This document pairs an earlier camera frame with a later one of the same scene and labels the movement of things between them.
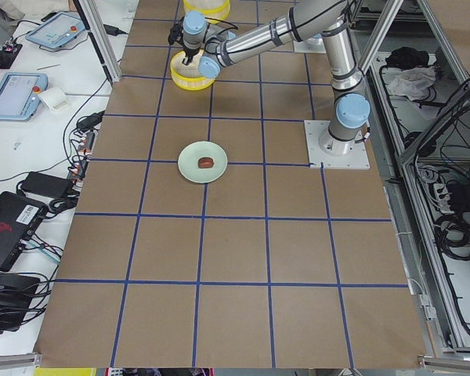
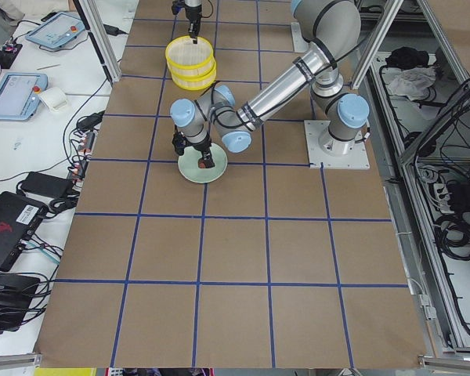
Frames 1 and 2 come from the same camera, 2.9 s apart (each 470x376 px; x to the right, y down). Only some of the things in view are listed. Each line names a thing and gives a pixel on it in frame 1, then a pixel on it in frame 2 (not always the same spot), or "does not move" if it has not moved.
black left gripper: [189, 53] to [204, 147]
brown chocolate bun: [205, 162] does not move
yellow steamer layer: [211, 9] to [187, 59]
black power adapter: [47, 186] does not move
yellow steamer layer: [188, 77] does not move
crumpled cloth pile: [410, 75] does not move
